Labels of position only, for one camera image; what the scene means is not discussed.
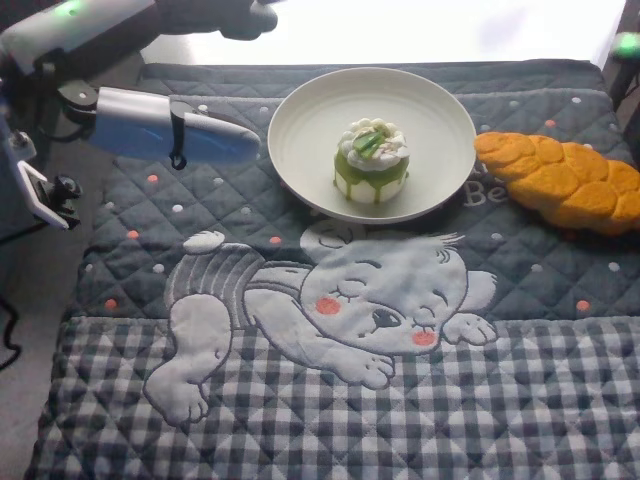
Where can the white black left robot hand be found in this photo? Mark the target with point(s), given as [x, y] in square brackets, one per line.
[130, 107]

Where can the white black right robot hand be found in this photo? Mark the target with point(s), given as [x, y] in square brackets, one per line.
[626, 46]

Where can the orange braided bread toy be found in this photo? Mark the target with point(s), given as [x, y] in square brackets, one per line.
[565, 180]

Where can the green white toy cake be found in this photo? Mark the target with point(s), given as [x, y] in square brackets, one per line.
[372, 155]

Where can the round white plate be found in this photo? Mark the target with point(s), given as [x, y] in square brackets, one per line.
[310, 140]

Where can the grey quilt with bear print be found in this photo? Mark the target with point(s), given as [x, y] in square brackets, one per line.
[350, 400]

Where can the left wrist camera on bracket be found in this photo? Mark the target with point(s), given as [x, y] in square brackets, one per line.
[37, 195]

